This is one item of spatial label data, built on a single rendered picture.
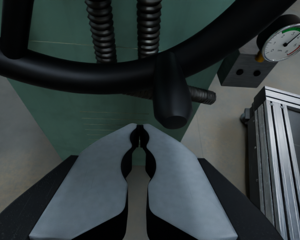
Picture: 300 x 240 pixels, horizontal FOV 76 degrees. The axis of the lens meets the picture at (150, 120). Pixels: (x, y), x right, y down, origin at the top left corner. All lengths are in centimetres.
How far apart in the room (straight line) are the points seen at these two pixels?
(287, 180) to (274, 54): 52
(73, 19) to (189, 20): 19
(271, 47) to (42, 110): 51
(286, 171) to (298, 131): 23
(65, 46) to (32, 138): 67
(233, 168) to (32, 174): 86
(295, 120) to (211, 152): 37
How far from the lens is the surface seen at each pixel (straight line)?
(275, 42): 35
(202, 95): 33
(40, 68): 18
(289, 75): 167
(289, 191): 79
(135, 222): 81
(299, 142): 95
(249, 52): 39
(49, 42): 40
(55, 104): 53
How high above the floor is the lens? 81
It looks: 55 degrees down
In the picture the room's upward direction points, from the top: 11 degrees clockwise
